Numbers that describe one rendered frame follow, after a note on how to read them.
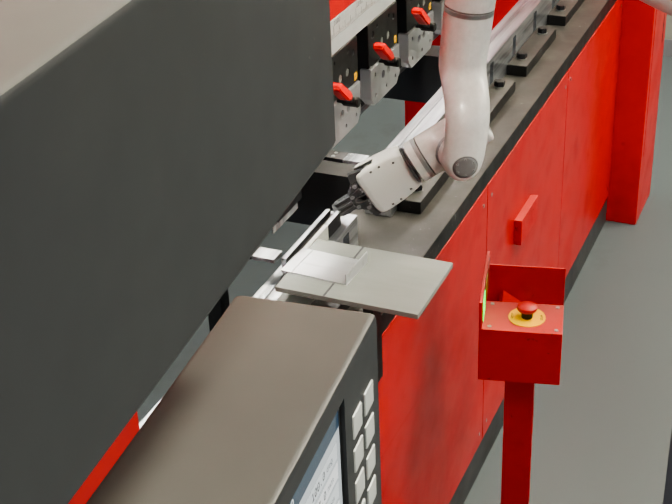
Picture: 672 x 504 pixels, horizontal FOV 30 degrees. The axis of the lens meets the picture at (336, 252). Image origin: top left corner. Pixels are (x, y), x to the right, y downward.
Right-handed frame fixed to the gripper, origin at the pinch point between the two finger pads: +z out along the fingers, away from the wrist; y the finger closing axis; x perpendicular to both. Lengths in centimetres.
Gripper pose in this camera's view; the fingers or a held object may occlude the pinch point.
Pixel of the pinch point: (343, 206)
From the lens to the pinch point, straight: 242.0
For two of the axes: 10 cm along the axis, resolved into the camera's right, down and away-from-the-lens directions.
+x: 1.1, 4.9, -8.6
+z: -8.4, 5.1, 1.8
